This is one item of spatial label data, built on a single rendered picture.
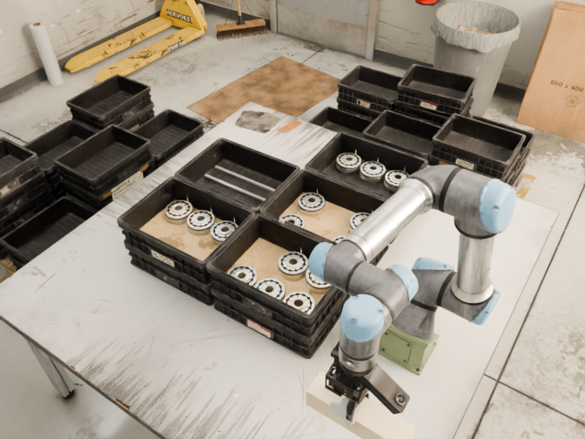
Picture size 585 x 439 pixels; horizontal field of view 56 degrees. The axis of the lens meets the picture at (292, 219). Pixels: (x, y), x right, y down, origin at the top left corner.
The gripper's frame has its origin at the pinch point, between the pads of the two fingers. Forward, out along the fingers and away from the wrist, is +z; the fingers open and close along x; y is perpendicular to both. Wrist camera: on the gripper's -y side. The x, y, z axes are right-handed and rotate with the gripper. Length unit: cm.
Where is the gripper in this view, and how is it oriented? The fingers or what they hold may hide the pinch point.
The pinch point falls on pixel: (359, 412)
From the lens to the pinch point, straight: 128.3
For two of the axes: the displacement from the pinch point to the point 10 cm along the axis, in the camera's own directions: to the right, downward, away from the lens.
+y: -8.3, -3.7, 4.2
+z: 0.1, 7.3, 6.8
